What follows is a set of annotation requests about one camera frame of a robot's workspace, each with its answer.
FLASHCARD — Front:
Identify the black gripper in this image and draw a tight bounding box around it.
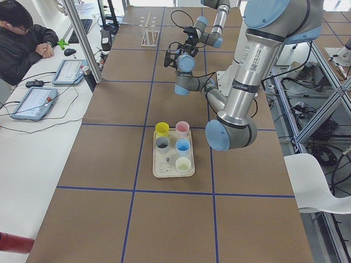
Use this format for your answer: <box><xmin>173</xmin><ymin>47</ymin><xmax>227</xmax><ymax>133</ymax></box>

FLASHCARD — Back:
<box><xmin>163</xmin><ymin>48</ymin><xmax>182</xmax><ymax>67</ymax></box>
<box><xmin>179</xmin><ymin>27</ymin><xmax>199</xmax><ymax>56</ymax></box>

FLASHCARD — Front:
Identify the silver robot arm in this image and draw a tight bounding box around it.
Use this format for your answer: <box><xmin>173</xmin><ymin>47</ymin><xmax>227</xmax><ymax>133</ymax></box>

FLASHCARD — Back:
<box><xmin>177</xmin><ymin>0</ymin><xmax>230</xmax><ymax>57</ymax></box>
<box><xmin>164</xmin><ymin>1</ymin><xmax>324</xmax><ymax>151</ymax></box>

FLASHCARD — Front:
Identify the pink plastic cup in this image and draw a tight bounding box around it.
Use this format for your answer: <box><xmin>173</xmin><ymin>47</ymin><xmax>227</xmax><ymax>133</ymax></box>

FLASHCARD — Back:
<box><xmin>175</xmin><ymin>121</ymin><xmax>190</xmax><ymax>138</ymax></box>

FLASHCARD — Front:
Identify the yellow plastic cup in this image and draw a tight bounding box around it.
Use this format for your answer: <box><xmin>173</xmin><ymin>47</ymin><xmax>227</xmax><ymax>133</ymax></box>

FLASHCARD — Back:
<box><xmin>155</xmin><ymin>122</ymin><xmax>169</xmax><ymax>137</ymax></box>

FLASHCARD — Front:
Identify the grey plastic cup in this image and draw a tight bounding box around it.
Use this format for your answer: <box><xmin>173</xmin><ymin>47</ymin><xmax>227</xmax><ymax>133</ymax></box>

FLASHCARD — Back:
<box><xmin>155</xmin><ymin>136</ymin><xmax>170</xmax><ymax>154</ymax></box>

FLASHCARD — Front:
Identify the blue plastic cup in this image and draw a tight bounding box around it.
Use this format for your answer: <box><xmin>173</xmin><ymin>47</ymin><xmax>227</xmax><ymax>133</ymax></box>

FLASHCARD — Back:
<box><xmin>175</xmin><ymin>139</ymin><xmax>191</xmax><ymax>157</ymax></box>

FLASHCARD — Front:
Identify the pale cream plastic cup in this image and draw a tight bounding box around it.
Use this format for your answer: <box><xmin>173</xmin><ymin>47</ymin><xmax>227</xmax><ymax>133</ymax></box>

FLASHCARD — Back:
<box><xmin>175</xmin><ymin>157</ymin><xmax>191</xmax><ymax>173</ymax></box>

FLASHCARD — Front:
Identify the black keyboard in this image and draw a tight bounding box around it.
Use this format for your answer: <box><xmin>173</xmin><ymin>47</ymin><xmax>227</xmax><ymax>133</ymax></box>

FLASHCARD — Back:
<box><xmin>67</xmin><ymin>18</ymin><xmax>94</xmax><ymax>44</ymax></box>

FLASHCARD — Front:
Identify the cream plastic tray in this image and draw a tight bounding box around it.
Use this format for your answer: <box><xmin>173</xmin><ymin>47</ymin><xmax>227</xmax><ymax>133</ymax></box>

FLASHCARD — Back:
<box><xmin>152</xmin><ymin>129</ymin><xmax>195</xmax><ymax>178</ymax></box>

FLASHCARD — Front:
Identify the black computer mouse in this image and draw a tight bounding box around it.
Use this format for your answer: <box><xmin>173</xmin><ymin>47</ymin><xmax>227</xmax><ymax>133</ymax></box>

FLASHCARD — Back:
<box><xmin>64</xmin><ymin>48</ymin><xmax>76</xmax><ymax>56</ymax></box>

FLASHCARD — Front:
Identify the far teach pendant tablet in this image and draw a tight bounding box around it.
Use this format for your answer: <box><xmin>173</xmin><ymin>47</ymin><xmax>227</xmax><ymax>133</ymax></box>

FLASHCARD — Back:
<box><xmin>52</xmin><ymin>59</ymin><xmax>87</xmax><ymax>85</ymax></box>

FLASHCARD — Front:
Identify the teach pendant tablet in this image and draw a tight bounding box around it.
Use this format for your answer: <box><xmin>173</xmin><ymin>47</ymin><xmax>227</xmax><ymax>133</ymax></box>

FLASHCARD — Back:
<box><xmin>10</xmin><ymin>87</ymin><xmax>59</xmax><ymax>121</ymax></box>
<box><xmin>52</xmin><ymin>59</ymin><xmax>87</xmax><ymax>85</ymax></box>

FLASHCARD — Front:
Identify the green plastic object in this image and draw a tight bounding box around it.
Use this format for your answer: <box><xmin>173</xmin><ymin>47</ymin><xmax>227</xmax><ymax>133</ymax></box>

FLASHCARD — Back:
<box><xmin>57</xmin><ymin>38</ymin><xmax>69</xmax><ymax>50</ymax></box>

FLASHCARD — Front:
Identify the black power adapter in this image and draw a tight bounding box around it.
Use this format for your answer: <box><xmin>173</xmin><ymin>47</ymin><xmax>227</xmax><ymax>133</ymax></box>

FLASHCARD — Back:
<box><xmin>25</xmin><ymin>80</ymin><xmax>45</xmax><ymax>88</ymax></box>

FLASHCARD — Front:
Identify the near teach pendant tablet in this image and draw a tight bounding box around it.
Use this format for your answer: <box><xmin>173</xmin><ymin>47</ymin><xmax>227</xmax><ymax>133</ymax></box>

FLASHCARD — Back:
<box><xmin>10</xmin><ymin>87</ymin><xmax>59</xmax><ymax>121</ymax></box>

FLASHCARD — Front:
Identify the seated person black jacket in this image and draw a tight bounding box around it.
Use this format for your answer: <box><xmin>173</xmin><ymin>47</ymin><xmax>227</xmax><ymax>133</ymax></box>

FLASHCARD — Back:
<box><xmin>1</xmin><ymin>1</ymin><xmax>59</xmax><ymax>85</ymax></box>

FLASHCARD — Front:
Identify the white chair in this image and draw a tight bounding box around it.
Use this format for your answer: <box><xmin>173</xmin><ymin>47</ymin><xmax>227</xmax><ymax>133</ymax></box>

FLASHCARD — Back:
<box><xmin>284</xmin><ymin>153</ymin><xmax>350</xmax><ymax>214</ymax></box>

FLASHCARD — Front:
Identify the red fire extinguisher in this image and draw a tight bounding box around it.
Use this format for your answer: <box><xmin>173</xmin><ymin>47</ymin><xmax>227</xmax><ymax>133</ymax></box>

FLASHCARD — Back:
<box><xmin>1</xmin><ymin>232</ymin><xmax>35</xmax><ymax>254</ymax></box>

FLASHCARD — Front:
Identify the white wire cup rack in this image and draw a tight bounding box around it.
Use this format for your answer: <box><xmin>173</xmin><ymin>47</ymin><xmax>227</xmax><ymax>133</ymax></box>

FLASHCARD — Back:
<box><xmin>139</xmin><ymin>12</ymin><xmax>160</xmax><ymax>47</ymax></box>

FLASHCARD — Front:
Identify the aluminium frame post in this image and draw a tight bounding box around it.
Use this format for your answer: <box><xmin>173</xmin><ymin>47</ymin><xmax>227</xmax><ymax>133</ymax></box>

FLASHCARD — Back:
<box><xmin>63</xmin><ymin>0</ymin><xmax>103</xmax><ymax>83</ymax></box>

